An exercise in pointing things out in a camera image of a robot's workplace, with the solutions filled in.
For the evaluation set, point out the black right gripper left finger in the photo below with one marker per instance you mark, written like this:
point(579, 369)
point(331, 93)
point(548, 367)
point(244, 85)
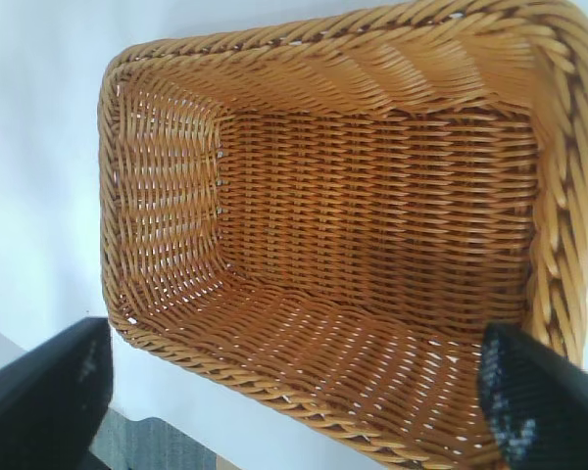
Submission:
point(39, 411)

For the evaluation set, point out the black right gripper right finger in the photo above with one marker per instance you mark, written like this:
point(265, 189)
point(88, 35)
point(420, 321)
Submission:
point(553, 416)

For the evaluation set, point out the woven wicker basket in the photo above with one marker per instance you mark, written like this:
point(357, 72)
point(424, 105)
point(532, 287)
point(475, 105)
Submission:
point(348, 220)

